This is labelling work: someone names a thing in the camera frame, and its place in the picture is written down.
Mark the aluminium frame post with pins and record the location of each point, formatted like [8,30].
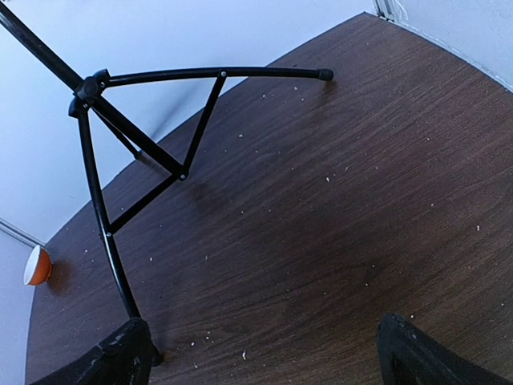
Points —
[391,10]
[18,234]

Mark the left aluminium frame post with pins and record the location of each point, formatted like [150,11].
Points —
[18,234]

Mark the black music stand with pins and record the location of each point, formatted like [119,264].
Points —
[43,181]

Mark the orange white bowl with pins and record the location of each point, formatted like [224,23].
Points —
[38,267]

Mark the right aluminium frame post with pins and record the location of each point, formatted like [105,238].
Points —
[391,10]

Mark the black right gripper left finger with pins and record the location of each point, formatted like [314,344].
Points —
[123,357]

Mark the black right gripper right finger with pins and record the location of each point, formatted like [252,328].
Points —
[409,356]

